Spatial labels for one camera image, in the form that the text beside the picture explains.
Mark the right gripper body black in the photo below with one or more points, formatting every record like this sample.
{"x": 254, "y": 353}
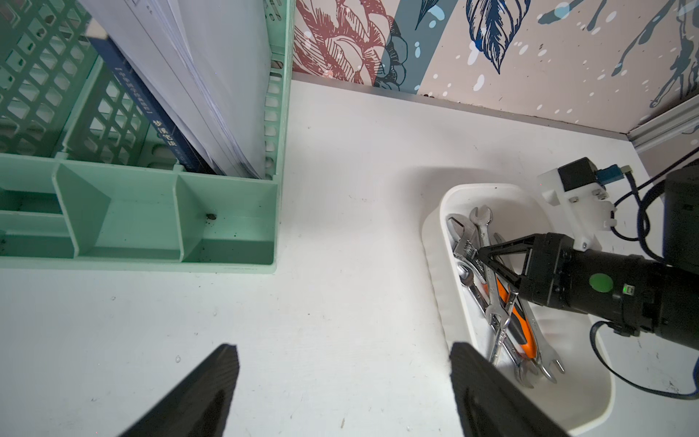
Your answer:
{"x": 618, "y": 288}

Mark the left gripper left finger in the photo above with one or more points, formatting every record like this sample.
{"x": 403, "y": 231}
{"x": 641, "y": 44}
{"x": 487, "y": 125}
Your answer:
{"x": 199, "y": 405}

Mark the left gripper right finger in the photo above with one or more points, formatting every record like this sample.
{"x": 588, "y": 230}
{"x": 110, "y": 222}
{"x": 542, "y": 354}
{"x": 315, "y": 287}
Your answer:
{"x": 488, "y": 404}

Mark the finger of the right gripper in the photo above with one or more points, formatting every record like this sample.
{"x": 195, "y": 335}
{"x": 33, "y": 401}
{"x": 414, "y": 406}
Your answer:
{"x": 498, "y": 270}
{"x": 520, "y": 248}

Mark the silver wrench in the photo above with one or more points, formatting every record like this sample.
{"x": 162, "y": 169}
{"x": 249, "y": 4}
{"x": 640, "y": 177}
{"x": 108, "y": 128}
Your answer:
{"x": 522, "y": 365}
{"x": 481, "y": 218}
{"x": 546, "y": 357}

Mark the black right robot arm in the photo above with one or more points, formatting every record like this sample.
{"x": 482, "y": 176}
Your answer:
{"x": 667, "y": 231}

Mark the silver wrench in box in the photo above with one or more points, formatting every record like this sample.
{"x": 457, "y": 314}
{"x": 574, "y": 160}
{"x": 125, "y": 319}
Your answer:
{"x": 546, "y": 357}

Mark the white plastic storage box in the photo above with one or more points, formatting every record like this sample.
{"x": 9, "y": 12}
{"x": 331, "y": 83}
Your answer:
{"x": 582, "y": 397}

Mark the green plastic file organizer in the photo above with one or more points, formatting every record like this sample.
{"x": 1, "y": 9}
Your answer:
{"x": 87, "y": 183}

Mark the dark blue book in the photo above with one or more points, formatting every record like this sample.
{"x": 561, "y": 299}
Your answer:
{"x": 127, "y": 76}

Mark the white paper stack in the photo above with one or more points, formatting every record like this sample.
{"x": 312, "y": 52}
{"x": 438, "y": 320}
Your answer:
{"x": 208, "y": 63}

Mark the orange handled adjustable wrench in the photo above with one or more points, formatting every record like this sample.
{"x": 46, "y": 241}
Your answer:
{"x": 465, "y": 240}

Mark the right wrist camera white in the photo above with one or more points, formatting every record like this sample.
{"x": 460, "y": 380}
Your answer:
{"x": 579, "y": 187}

